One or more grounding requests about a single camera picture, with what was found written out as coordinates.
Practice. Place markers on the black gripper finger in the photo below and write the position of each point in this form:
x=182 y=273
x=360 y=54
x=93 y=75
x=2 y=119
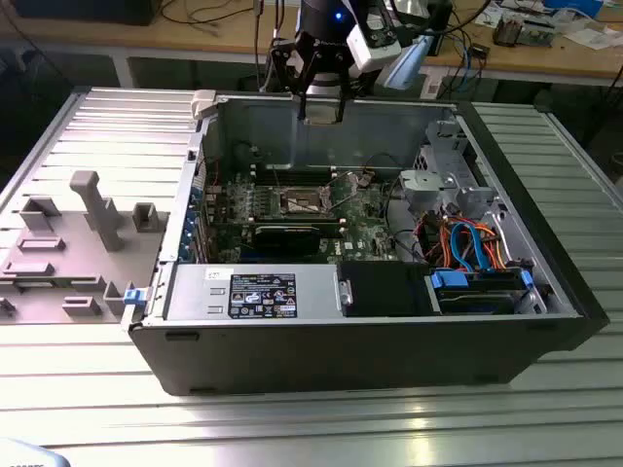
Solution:
x=341 y=109
x=302 y=104

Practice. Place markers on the silver CPU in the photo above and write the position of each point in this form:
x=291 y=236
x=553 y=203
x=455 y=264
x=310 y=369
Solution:
x=321 y=117

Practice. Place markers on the CPU socket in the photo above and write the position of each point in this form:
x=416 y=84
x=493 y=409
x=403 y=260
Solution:
x=302 y=202

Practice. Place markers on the white printed label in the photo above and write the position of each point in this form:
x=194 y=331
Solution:
x=432 y=87

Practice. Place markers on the wooden desk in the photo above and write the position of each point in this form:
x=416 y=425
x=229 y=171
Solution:
x=209 y=41

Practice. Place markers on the green motherboard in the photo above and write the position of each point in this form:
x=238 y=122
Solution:
x=362 y=224

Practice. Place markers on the metal drive cage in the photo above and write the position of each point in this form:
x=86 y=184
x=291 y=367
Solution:
x=428 y=187

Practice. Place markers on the tall black box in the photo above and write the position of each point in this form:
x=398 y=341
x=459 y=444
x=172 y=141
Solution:
x=443 y=24

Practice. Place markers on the black graphics card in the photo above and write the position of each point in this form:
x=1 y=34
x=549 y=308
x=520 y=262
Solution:
x=287 y=240

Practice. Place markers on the black power adapter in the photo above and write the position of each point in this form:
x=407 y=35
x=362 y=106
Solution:
x=479 y=51

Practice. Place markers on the brown finned heat sink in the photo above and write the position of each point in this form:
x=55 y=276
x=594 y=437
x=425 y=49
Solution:
x=506 y=31

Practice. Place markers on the black drive bay box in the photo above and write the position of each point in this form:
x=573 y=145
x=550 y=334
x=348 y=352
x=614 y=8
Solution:
x=379 y=289

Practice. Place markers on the blue disk carrier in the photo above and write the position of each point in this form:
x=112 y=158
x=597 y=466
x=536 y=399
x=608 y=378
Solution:
x=448 y=281

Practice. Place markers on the grey metal component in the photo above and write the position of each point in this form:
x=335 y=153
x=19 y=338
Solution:
x=538 y=34

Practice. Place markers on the silver power supply unit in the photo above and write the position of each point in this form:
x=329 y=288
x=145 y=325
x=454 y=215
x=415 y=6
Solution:
x=194 y=292

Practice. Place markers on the large black box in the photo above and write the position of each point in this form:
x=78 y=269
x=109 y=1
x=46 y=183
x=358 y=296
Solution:
x=83 y=12

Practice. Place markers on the blue box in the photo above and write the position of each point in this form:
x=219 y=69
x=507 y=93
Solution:
x=574 y=6

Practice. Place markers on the black and grey PC case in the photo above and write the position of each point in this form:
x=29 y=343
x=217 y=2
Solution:
x=316 y=360

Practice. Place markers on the blue case latch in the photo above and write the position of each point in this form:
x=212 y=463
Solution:
x=134 y=297

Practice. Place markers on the white paper sheet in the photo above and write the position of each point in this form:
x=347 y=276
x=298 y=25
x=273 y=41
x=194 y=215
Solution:
x=591 y=38

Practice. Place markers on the grey parts rack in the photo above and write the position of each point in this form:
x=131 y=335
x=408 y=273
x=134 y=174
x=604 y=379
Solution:
x=73 y=292

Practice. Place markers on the pale blue teach pendant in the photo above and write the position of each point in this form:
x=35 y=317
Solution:
x=24 y=455

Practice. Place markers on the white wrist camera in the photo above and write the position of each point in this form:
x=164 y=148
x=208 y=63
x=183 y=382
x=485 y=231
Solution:
x=370 y=56

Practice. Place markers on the beige corner bracket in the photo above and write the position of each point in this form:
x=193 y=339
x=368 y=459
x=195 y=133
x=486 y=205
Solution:
x=203 y=104

